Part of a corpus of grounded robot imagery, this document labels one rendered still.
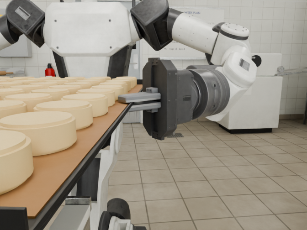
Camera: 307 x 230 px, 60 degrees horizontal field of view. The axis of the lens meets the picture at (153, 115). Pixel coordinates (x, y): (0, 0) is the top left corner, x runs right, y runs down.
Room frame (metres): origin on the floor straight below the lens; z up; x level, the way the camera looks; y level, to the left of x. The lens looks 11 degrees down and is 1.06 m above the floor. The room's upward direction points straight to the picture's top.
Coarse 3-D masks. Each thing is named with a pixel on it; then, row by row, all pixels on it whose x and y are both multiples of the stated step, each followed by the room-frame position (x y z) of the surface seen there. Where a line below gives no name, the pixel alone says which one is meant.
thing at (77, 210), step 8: (72, 200) 0.28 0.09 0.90; (80, 200) 0.28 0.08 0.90; (88, 200) 0.28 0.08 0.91; (64, 208) 0.28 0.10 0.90; (72, 208) 0.28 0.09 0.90; (80, 208) 0.28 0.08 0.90; (88, 208) 0.28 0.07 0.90; (64, 216) 0.26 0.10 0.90; (72, 216) 0.26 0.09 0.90; (80, 216) 0.26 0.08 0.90; (88, 216) 0.27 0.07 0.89; (56, 224) 0.25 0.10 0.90; (64, 224) 0.25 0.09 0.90; (72, 224) 0.25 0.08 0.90; (80, 224) 0.25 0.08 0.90; (88, 224) 0.28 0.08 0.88
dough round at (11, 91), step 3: (0, 90) 0.35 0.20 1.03; (3, 90) 0.35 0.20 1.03; (6, 90) 0.35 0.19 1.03; (9, 90) 0.35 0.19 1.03; (12, 90) 0.35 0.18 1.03; (15, 90) 0.35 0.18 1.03; (18, 90) 0.35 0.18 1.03; (21, 90) 0.36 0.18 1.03; (24, 90) 0.37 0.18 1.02; (0, 93) 0.33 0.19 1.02; (3, 93) 0.33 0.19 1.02; (6, 93) 0.34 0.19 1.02; (9, 93) 0.34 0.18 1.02; (12, 93) 0.34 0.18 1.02; (15, 93) 0.34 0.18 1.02; (18, 93) 0.35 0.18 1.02; (21, 93) 0.35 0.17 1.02; (24, 93) 0.36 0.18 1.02; (3, 96) 0.33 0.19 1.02
